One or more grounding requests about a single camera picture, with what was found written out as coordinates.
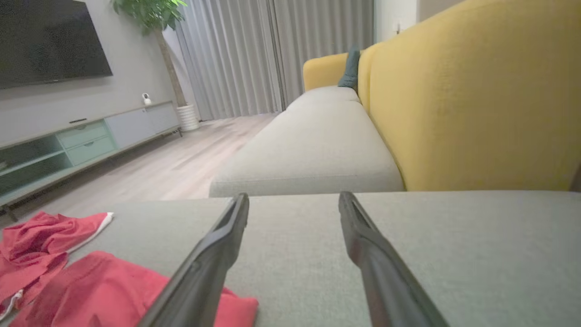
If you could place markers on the red basketball shorts white trim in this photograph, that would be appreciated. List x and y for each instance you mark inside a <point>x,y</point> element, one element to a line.
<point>36,245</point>

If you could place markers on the red Bulls basketball jersey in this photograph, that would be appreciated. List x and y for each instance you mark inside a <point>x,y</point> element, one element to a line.
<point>104,290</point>

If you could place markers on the black wall television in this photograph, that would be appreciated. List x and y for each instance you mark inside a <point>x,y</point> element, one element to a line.
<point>45,41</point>

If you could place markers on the grey sofa seat cushion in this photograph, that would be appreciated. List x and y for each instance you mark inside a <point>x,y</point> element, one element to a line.
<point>313,150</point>

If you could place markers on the yellow sofa backrest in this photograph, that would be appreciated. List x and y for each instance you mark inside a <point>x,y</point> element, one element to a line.
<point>476,100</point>

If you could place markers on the grey curtain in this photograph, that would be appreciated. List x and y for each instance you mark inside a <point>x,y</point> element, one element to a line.
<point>227,59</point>
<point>327,45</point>

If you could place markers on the green indoor tree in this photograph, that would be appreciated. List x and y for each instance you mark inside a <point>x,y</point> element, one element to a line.
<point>152,16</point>

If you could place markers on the yellow and grey sofa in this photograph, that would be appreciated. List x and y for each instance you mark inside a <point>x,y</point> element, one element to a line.
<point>295,272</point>

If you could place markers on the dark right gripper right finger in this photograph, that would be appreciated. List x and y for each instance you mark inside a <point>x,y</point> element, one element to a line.
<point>386,281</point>

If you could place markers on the small white security camera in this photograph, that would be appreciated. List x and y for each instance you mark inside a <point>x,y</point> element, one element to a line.
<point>146,99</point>

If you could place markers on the long grey TV cabinet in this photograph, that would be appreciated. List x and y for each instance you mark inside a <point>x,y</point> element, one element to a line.
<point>91,141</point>

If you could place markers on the yellow sofa armrest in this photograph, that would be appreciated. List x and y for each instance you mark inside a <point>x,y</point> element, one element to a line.
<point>324,70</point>

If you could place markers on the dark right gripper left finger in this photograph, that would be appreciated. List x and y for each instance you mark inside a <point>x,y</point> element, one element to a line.
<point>204,272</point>

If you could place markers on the white ribbed plant pot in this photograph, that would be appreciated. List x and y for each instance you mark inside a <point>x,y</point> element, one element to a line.
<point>188,117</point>

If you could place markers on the teal throw pillow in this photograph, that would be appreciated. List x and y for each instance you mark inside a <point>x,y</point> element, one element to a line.
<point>350,70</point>

